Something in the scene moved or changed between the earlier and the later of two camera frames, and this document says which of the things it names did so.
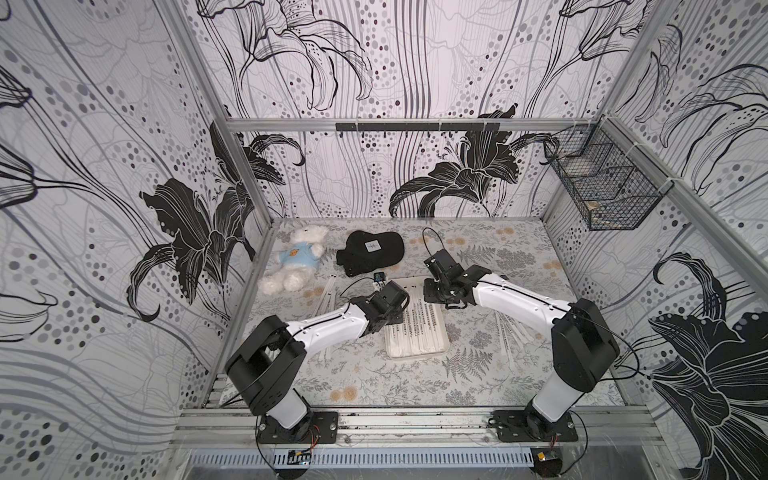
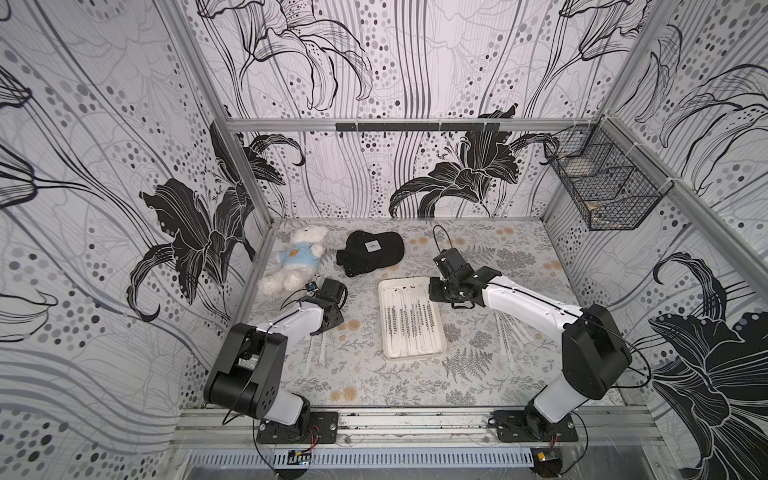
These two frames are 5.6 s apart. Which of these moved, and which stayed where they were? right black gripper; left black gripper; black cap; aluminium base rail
Moved: left black gripper
Stayed: aluminium base rail; black cap; right black gripper
